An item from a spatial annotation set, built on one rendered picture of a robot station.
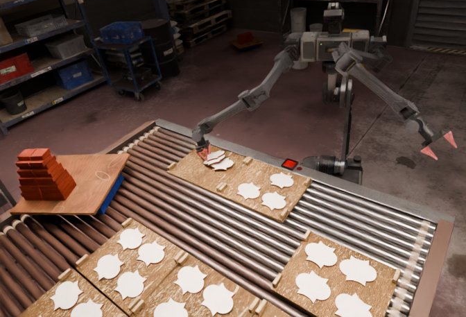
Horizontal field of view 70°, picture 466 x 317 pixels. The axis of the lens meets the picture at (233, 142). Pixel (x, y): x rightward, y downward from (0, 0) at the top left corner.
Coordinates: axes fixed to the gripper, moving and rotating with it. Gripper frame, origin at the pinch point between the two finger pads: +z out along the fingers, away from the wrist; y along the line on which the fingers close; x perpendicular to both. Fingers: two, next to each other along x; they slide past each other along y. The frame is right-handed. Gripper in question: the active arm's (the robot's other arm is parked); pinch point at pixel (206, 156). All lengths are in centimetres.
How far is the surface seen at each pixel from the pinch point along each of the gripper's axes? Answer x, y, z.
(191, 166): 10.0, -6.5, 0.9
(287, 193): -47, -29, 21
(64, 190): 65, -48, -21
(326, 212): -65, -40, 31
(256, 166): -30.5, -6.5, 11.7
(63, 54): 279, 289, -114
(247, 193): -26.8, -30.5, 15.1
